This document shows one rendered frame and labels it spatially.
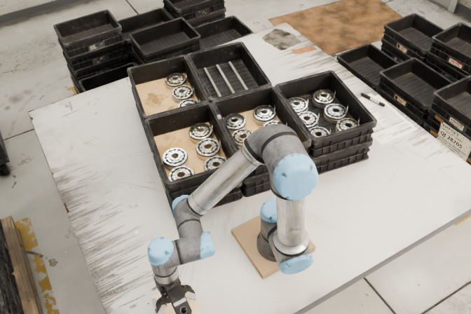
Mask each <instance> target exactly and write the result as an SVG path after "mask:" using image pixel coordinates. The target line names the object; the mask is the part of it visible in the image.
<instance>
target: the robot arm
mask: <svg viewBox="0 0 471 314"><path fill-rule="evenodd" d="M259 165H266V167H267V168H268V172H269V178H270V188H271V191H272V192H273V194H274V195H275V196H276V198H271V199H269V200H267V201H266V202H265V203H264V204H263V205H262V206H261V211H260V217H261V230H260V232H259V235H258V236H257V249H258V251H259V253H260V255H261V256H262V257H263V258H265V259H267V260H269V261H274V262H277V263H278V267H279V268H280V270H281V272H282V273H284V274H289V275H291V274H295V273H299V272H302V271H304V270H306V269H307V268H309V267H310V266H311V265H312V264H313V262H314V258H313V254H312V253H311V251H310V247H309V234H308V232H307V230H306V229H305V209H306V196H308V195H309V194H310V193H311V192H312V189H314V188H315V187H316V186H317V183H318V172H317V169H316V166H315V164H314V162H313V161H312V160H311V159H310V156H309V155H308V153H307V151H306V150H305V148H304V146H303V144H302V143H301V140H300V139H299V137H298V135H297V134H296V132H295V131H294V130H293V129H291V128H290V127H288V126H286V125H283V124H270V125H265V126H263V127H261V128H259V129H257V130H255V131H254V132H252V133H251V134H250V135H249V136H248V137H247V138H245V139H244V140H243V146H242V147H241V148H240V149H239V150H237V151H236V152H235V153H234V154H233V155H232V157H230V158H229V159H228V160H227V161H226V162H225V163H224V164H223V165H222V166H221V167H220V168H219V169H218V170H216V171H215V172H214V173H213V174H212V175H211V176H210V177H209V178H208V179H207V180H206V181H204V182H203V183H202V184H201V185H200V186H199V187H198V188H197V189H196V190H195V191H194V192H193V193H192V194H191V195H190V196H188V195H183V196H181V197H177V198H175V200H174V201H173V203H172V210H173V216H174V218H175V222H176V225H177V230H178V234H179V239H177V240H173V241H170V239H168V238H164V237H157V238H154V239H153V240H152V241H151V242H150V243H149V245H148V247H147V253H148V258H149V262H150V264H151V267H152V270H153V274H152V276H153V277H154V281H155V283H156V286H157V288H158V291H159V292H160V293H161V296H160V297H159V298H158V299H156V298H153V299H152V304H153V308H154V310H155V312H154V314H163V311H164V310H165V309H166V308H167V307H168V306H167V303H171V304H172V307H173V308H174V311H175V313H176V314H191V313H192V310H191V307H190V305H189V303H188V301H187V299H186V298H191V299H194V300H196V299H197V298H198V295H197V294H196V292H195V291H194V290H193V289H192V287H191V286H190V285H189V284H188V283H187V282H184V285H181V281H180V279H179V269H178V266H180V265H183V264H187V263H190V262H193V261H197V260H203V259H204V258H207V257H211V256H213V255H214V253H215V247H214V241H213V238H212V235H211V233H210V232H209V231H206V232H204V231H203V228H202V225H201V222H200V218H201V217H202V216H203V215H204V214H205V213H206V212H208V211H209V210H210V209H211V208H212V207H213V206H215V205H216V204H217V203H218V202H219V201H220V200H221V199H222V198H223V197H224V196H225V195H226V194H227V193H229V192H230V191H231V190H232V189H233V188H235V187H236V186H237V185H238V184H239V183H240V182H241V181H242V180H244V178H246V176H248V175H249V174H250V173H251V172H252V171H253V170H255V169H256V168H257V167H258V166H259Z"/></svg>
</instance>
